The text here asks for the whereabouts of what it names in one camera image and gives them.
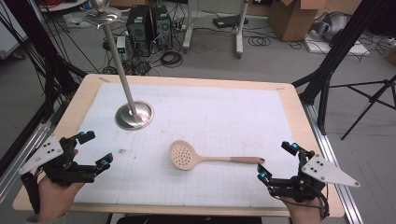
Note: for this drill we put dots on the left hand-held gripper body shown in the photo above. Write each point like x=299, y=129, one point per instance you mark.
x=57, y=169

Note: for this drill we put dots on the flat black floor device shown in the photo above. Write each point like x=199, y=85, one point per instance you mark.
x=229, y=21

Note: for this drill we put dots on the white foam board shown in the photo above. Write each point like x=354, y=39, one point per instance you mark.
x=339, y=48

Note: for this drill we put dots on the large open cardboard box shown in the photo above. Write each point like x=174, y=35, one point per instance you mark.
x=292, y=21

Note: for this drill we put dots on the silver metal utensil stand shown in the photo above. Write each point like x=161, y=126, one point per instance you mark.
x=134, y=115

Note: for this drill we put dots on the beige skimmer spoon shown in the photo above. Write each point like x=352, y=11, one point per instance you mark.
x=183, y=154

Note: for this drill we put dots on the white grid mat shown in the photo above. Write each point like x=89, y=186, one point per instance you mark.
x=202, y=109

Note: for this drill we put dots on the black frame post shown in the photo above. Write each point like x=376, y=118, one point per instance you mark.
x=339, y=49

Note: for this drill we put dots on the small cardboard box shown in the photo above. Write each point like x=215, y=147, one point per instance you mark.
x=391, y=56

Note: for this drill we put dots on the grey rounded appliance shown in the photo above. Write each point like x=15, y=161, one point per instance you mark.
x=331, y=26

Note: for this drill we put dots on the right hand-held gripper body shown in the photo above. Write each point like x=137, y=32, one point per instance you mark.
x=306, y=186

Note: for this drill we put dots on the white metal stand frame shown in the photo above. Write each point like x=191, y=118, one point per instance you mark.
x=187, y=31

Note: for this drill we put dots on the black computer tower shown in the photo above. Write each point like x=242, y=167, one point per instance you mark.
x=162, y=28
x=138, y=31

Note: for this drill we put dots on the person's left hand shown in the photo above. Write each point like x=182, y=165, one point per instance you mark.
x=54, y=199

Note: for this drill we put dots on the black tripod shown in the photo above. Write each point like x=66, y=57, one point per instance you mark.
x=370, y=99

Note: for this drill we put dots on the person's right hand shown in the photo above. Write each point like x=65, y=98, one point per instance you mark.
x=305, y=213

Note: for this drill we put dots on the small white box device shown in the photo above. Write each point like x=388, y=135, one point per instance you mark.
x=120, y=44

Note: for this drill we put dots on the aluminium rail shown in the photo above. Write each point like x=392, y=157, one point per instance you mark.
x=21, y=158
x=334, y=161

